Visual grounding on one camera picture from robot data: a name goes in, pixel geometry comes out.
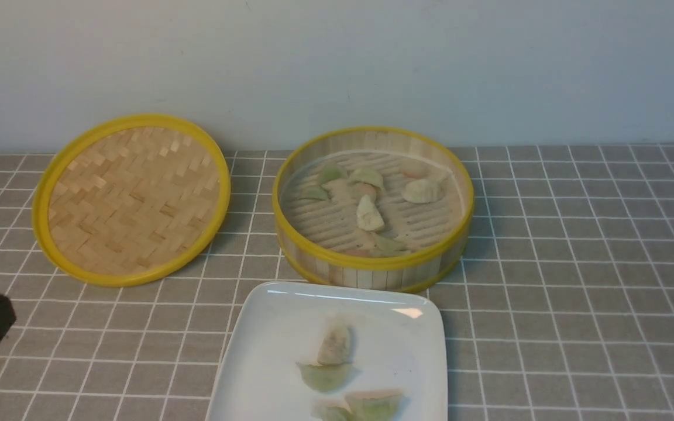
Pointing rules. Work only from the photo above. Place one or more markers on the white dumpling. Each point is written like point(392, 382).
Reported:
point(336, 347)
point(368, 217)
point(422, 191)

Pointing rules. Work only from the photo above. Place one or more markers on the green dumpling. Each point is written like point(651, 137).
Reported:
point(316, 193)
point(375, 405)
point(367, 175)
point(331, 172)
point(325, 378)

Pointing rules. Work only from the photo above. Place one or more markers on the white square ceramic plate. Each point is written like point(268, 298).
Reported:
point(398, 346)

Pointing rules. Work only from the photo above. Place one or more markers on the yellow rimmed bamboo steamer lid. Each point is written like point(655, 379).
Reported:
point(131, 200)

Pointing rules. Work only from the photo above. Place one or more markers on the pink dumpling centre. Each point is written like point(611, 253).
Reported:
point(359, 190)

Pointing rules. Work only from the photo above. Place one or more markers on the pink dumpling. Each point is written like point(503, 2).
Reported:
point(359, 190)
point(420, 171)

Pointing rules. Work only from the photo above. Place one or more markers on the yellow rimmed bamboo steamer basket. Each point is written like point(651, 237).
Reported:
point(421, 242)

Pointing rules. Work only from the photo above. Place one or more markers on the pink dumpling back right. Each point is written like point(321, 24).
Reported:
point(420, 171)

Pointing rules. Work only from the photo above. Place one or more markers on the grey checked tablecloth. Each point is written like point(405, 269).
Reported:
point(562, 307)

